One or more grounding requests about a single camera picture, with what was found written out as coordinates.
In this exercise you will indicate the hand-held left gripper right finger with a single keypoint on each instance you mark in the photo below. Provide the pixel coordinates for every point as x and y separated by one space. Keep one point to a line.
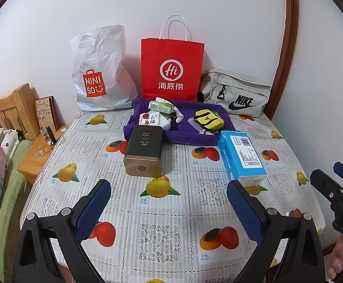
245 209

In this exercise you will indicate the red paper bag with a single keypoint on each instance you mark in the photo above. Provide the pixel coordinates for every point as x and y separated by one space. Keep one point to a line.
171 56

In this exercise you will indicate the wooden nightstand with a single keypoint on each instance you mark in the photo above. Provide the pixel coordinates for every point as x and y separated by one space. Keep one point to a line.
29 166

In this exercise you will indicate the dark and gold tin box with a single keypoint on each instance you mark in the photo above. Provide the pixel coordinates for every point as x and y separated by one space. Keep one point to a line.
143 150

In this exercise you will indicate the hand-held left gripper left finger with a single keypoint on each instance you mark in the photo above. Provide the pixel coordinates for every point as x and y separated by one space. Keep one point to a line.
93 209

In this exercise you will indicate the grey waist bag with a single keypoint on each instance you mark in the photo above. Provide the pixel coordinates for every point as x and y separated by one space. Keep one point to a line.
236 90

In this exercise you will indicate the green tissue pack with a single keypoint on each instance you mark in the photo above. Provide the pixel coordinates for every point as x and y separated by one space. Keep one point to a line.
161 106

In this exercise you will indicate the patterned book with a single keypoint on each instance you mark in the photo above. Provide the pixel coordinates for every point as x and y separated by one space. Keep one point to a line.
44 113

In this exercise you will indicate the fruit print tablecloth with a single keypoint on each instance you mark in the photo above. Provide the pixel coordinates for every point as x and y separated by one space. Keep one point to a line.
171 212

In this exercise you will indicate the black stick bottle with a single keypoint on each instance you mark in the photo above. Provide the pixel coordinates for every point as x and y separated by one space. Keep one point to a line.
50 135

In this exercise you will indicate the white plastic shopping bag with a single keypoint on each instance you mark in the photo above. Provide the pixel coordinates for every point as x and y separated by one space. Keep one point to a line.
100 59

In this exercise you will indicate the clear glass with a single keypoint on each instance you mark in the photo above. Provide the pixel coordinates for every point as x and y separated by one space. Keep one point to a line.
40 150

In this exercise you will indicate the white dotted pillow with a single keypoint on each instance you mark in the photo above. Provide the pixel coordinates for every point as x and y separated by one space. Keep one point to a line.
6 140

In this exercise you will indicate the blue tissue pack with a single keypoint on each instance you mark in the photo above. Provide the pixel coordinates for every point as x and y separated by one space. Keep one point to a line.
242 156

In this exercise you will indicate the purple towel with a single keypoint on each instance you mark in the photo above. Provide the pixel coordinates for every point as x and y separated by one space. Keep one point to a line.
186 137

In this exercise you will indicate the person's right hand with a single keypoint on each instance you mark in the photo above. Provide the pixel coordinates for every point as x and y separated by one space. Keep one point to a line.
339 256

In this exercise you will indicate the wooden headboard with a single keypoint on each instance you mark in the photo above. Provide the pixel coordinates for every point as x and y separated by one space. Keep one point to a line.
9 109

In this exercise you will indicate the green bed sheet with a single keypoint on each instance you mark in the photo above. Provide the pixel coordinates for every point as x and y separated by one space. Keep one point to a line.
12 194

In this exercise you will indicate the wooden door frame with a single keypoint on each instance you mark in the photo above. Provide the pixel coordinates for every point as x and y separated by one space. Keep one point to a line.
289 35

